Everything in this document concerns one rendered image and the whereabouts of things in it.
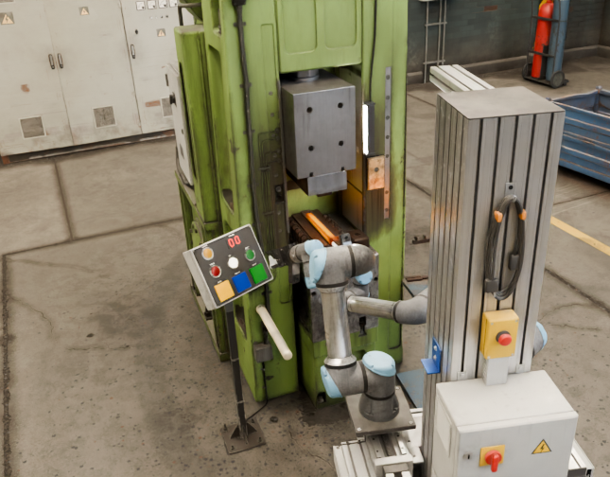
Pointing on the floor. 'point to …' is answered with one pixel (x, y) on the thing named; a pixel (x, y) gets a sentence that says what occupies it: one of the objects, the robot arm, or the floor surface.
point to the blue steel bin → (593, 134)
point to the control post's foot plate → (234, 443)
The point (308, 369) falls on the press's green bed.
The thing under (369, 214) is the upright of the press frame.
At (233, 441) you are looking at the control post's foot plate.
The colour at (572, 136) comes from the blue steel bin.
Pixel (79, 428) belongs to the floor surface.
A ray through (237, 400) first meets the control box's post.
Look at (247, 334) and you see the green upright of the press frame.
